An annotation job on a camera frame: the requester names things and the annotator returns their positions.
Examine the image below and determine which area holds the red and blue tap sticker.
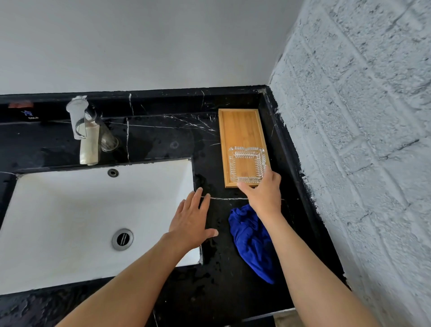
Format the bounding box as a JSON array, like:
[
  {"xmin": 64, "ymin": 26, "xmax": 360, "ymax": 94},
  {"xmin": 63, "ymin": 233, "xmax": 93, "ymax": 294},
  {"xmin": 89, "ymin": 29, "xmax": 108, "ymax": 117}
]
[{"xmin": 8, "ymin": 101, "xmax": 40, "ymax": 120}]

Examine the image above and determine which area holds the chrome sink drain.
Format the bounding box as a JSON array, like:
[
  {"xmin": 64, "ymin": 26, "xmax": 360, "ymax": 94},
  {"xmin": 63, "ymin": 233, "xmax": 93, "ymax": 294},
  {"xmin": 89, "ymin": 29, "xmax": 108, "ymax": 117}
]
[{"xmin": 111, "ymin": 228, "xmax": 134, "ymax": 251}]

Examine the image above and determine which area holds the chrome faucet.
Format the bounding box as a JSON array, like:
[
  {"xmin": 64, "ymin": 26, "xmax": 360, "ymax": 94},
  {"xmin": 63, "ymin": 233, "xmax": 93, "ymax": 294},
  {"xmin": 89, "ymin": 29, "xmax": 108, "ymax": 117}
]
[{"xmin": 66, "ymin": 96, "xmax": 120, "ymax": 166}]

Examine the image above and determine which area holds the white sink basin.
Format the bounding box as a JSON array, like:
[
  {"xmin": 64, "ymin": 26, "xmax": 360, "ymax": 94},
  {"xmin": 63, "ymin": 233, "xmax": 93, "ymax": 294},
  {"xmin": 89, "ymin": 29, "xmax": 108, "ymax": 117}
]
[{"xmin": 0, "ymin": 158, "xmax": 203, "ymax": 296}]

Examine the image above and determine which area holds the person's left hand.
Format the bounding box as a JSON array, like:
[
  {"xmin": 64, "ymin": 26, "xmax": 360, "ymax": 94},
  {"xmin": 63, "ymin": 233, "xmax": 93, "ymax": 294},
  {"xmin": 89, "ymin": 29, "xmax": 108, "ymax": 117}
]
[{"xmin": 167, "ymin": 187, "xmax": 219, "ymax": 257}]

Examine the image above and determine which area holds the clear glass ashtray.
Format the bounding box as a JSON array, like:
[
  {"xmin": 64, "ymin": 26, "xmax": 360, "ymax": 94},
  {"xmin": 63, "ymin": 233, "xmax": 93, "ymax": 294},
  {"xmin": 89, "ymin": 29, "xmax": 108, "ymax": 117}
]
[{"xmin": 228, "ymin": 146, "xmax": 267, "ymax": 185}]

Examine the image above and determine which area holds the person's right forearm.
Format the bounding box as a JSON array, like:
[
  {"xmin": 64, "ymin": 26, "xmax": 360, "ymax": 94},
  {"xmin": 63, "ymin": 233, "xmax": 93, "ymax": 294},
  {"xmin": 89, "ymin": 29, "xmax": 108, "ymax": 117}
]
[{"xmin": 257, "ymin": 210, "xmax": 383, "ymax": 327}]

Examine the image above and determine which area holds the person's right hand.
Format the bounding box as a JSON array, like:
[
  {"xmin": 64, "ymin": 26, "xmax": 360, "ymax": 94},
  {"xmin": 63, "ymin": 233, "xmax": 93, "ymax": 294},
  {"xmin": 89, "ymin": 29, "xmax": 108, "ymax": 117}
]
[{"xmin": 237, "ymin": 166, "xmax": 282, "ymax": 219}]

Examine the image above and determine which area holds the person's left forearm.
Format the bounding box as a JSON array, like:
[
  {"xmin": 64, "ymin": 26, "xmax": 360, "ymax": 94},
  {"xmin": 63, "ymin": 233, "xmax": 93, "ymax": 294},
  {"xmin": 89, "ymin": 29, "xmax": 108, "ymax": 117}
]
[{"xmin": 55, "ymin": 236, "xmax": 189, "ymax": 327}]

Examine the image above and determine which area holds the blue cloth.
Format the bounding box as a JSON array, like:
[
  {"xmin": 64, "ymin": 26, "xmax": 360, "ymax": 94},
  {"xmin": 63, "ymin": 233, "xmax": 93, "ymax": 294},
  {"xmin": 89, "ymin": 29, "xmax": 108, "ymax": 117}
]
[{"xmin": 228, "ymin": 203, "xmax": 281, "ymax": 285}]

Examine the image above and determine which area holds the wooden bamboo tray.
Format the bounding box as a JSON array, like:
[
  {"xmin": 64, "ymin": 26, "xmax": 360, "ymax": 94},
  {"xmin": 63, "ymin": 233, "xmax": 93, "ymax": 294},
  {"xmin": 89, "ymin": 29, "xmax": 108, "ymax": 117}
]
[{"xmin": 218, "ymin": 108, "xmax": 270, "ymax": 189}]

